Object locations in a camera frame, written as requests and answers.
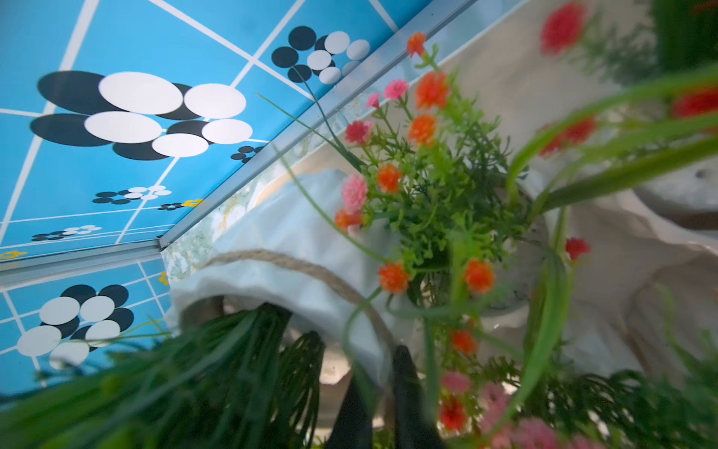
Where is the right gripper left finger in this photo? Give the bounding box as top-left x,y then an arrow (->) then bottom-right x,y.
325,375 -> 375,449

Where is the orange potted gypsophila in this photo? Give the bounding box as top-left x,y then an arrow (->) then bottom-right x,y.
504,0 -> 718,394

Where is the red potted gypsophila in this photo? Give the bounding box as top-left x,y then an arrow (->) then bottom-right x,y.
279,30 -> 562,360

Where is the pink potted gypsophila large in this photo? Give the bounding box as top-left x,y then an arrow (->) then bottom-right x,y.
0,167 -> 416,449

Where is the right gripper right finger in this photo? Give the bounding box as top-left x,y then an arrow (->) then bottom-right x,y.
393,345 -> 445,449

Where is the right aluminium corner post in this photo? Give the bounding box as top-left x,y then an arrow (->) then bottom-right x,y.
1,1 -> 474,291

